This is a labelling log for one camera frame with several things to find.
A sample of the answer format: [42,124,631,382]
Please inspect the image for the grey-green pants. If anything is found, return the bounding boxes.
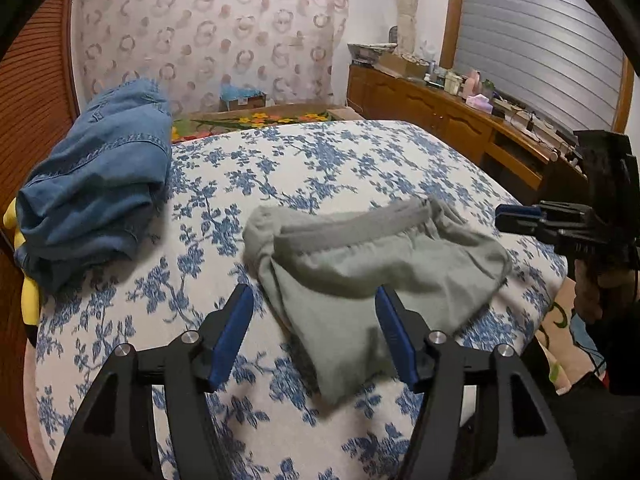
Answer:
[243,197,512,404]

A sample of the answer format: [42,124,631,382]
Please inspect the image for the person's right hand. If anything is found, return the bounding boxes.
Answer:
[574,260,639,324]

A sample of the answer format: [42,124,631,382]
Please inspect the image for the wooden sideboard cabinet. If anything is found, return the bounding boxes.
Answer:
[346,63,588,205]

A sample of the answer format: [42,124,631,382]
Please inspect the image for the blue floral white bed cover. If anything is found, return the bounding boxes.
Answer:
[34,120,567,479]

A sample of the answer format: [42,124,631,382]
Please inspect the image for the pink item on sideboard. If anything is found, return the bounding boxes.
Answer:
[465,94,494,115]

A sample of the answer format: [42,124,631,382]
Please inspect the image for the grey window roller blind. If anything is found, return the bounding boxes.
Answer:
[454,0,624,131]

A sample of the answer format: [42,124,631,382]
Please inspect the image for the yellow Pikachu plush toy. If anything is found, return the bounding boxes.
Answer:
[2,198,40,348]

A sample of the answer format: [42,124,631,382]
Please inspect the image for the folded blue denim jeans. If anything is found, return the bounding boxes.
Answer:
[15,78,172,294]

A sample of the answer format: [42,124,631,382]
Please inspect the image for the stack of papers on sideboard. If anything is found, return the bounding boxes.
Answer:
[347,42,397,65]

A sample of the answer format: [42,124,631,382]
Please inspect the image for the cardboard box with blue cloth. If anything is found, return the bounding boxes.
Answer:
[219,84,267,112]

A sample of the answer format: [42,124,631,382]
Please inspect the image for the brown louvered wardrobe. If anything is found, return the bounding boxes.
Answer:
[1,0,79,466]

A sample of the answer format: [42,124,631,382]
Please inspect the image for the circle patterned sheer curtain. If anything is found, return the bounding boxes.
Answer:
[72,0,349,115]

